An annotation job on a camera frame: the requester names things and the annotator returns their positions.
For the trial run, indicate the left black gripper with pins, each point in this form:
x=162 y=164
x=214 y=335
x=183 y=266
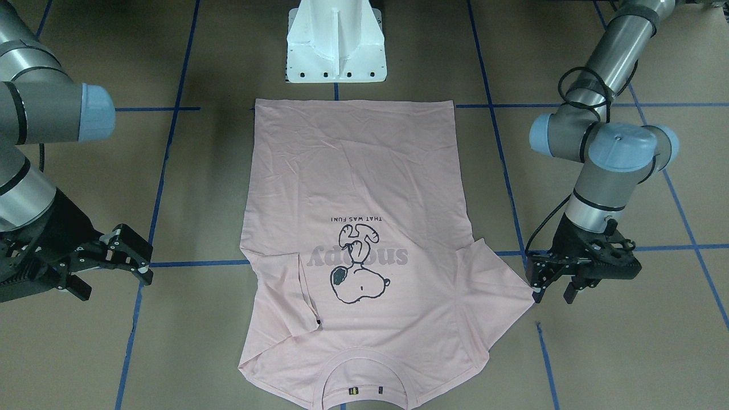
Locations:
x=569 y=236

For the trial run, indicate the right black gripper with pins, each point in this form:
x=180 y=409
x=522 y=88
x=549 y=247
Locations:
x=58 y=228

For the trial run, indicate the pink Snoopy t-shirt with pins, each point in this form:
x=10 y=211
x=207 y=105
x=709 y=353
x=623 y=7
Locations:
x=370 y=285

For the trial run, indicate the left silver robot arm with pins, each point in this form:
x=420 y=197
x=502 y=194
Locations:
x=615 y=157

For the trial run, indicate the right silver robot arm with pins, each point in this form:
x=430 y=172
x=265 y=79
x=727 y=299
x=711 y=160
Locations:
x=40 y=105

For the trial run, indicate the brown paper table cover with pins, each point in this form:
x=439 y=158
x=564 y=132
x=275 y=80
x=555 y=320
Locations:
x=185 y=75

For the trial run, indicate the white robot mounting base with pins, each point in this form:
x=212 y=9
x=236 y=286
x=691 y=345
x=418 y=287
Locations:
x=335 y=42

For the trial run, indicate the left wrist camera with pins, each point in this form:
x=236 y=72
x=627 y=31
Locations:
x=612 y=257

